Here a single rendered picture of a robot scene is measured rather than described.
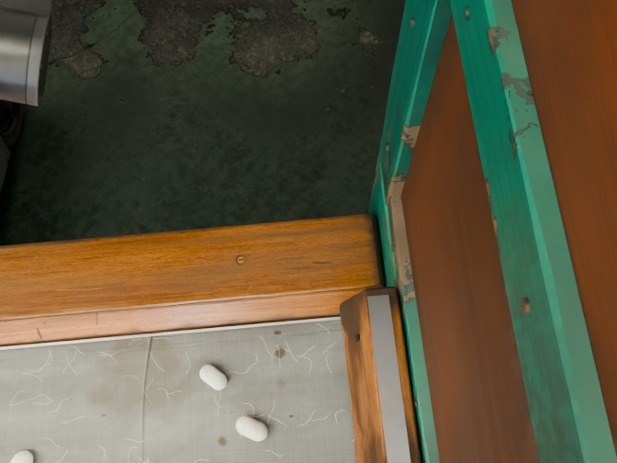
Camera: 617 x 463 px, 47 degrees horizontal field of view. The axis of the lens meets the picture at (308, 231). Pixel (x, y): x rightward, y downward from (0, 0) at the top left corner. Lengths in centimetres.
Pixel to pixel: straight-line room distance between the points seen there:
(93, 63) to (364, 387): 141
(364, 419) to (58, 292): 38
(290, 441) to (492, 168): 51
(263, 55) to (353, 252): 112
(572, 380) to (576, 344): 1
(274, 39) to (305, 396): 126
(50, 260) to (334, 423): 38
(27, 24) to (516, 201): 31
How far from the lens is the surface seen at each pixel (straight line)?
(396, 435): 69
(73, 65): 197
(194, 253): 84
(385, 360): 70
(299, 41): 190
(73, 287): 86
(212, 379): 81
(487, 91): 37
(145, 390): 84
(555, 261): 31
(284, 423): 81
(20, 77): 47
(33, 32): 47
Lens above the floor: 155
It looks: 70 degrees down
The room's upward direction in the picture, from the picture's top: 2 degrees counter-clockwise
